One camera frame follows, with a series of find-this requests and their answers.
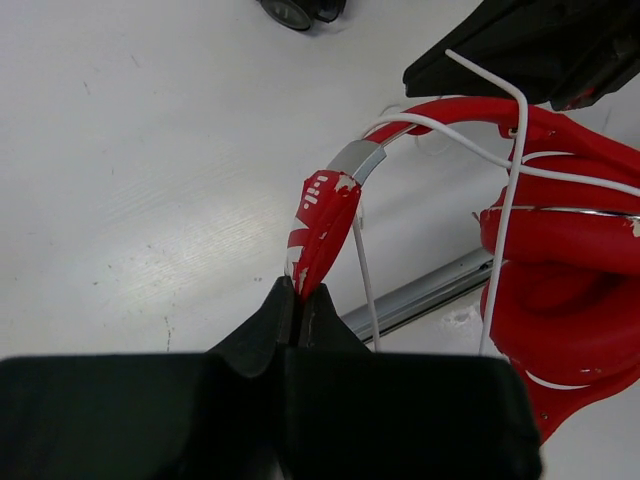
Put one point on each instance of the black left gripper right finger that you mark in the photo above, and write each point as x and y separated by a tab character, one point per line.
349	413

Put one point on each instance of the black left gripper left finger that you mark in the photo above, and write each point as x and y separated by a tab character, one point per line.
146	416

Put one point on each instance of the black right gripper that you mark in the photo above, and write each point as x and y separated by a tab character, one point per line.
568	54

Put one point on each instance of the red over-ear headphones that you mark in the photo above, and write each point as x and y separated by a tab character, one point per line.
566	310

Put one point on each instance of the left black headphones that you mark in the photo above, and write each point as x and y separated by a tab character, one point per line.
301	15

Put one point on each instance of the front aluminium rail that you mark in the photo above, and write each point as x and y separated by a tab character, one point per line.
433	290

